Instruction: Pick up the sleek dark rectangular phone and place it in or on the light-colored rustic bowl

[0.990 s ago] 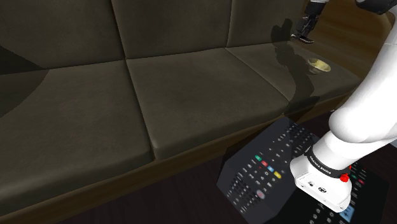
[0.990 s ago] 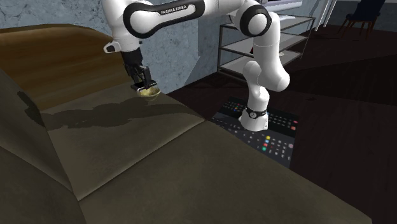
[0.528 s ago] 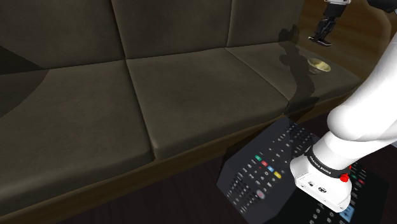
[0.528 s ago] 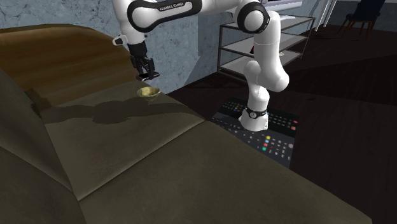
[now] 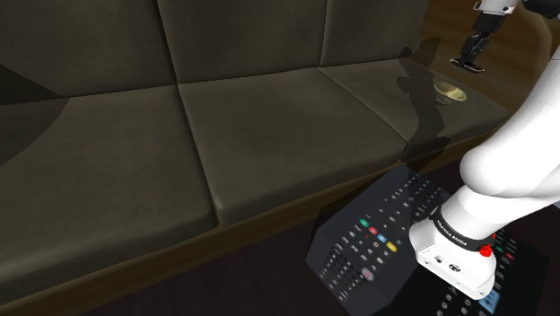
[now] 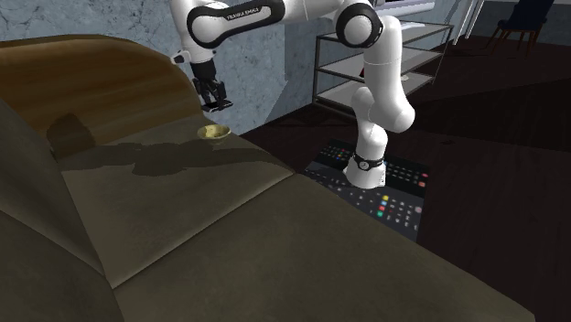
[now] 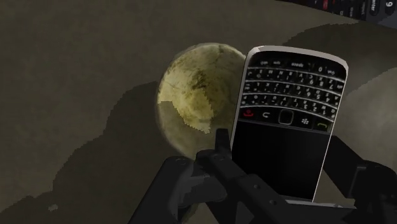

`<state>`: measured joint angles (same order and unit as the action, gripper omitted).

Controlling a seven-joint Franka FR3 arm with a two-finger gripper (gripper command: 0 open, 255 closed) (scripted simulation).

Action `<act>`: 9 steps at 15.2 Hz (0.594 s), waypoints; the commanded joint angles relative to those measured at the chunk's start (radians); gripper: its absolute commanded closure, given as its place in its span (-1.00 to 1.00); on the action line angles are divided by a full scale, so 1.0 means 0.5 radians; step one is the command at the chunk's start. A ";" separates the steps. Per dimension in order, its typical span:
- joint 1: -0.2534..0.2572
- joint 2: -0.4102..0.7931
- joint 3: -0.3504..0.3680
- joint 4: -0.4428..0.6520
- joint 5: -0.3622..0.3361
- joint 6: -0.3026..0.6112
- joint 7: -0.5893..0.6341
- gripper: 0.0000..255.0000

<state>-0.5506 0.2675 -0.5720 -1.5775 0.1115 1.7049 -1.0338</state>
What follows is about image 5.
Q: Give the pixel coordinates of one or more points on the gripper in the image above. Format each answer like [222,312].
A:
[488,24]

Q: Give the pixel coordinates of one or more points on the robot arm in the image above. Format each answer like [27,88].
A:
[516,162]

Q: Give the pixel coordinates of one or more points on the pale yellow bowl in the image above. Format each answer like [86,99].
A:
[450,91]

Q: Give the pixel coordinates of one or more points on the dark olive sofa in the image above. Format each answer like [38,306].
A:
[284,131]

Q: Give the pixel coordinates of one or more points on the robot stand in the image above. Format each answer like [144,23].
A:
[363,245]

